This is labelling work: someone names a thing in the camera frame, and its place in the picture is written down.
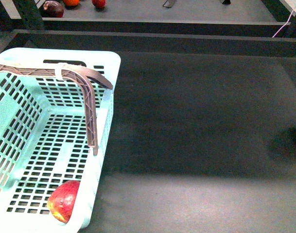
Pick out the light blue plastic basket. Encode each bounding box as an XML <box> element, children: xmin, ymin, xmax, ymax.
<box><xmin>0</xmin><ymin>48</ymin><xmax>121</xmax><ymax>233</ymax></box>

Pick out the dark red apple front left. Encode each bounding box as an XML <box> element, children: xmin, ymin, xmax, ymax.
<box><xmin>43</xmin><ymin>0</ymin><xmax>64</xmax><ymax>18</ymax></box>

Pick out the black near display tray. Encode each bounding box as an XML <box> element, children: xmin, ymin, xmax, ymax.
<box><xmin>0</xmin><ymin>31</ymin><xmax>296</xmax><ymax>233</ymax></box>

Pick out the black display tray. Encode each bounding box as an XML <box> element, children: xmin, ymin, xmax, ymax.
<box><xmin>0</xmin><ymin>31</ymin><xmax>296</xmax><ymax>233</ymax></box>
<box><xmin>35</xmin><ymin>0</ymin><xmax>294</xmax><ymax>37</ymax></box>

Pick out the white zip tie band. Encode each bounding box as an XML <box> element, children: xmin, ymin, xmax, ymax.
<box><xmin>55</xmin><ymin>63</ymin><xmax>68</xmax><ymax>81</ymax></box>

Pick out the black far display tray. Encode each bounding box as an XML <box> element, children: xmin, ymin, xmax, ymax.
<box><xmin>35</xmin><ymin>0</ymin><xmax>294</xmax><ymax>37</ymax></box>

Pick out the black left tray divider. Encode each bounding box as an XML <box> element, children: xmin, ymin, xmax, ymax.
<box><xmin>162</xmin><ymin>0</ymin><xmax>176</xmax><ymax>8</ymax></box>

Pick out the black tray divider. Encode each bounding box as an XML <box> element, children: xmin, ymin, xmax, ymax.
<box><xmin>221</xmin><ymin>0</ymin><xmax>231</xmax><ymax>5</ymax></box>
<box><xmin>162</xmin><ymin>0</ymin><xmax>176</xmax><ymax>8</ymax></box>

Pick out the orange fruit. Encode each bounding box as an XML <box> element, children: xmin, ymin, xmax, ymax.
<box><xmin>62</xmin><ymin>0</ymin><xmax>80</xmax><ymax>7</ymax></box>

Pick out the black right tray divider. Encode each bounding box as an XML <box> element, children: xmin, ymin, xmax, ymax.
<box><xmin>221</xmin><ymin>0</ymin><xmax>231</xmax><ymax>5</ymax></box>

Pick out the white cable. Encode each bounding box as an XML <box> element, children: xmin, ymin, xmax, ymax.
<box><xmin>272</xmin><ymin>9</ymin><xmax>296</xmax><ymax>38</ymax></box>

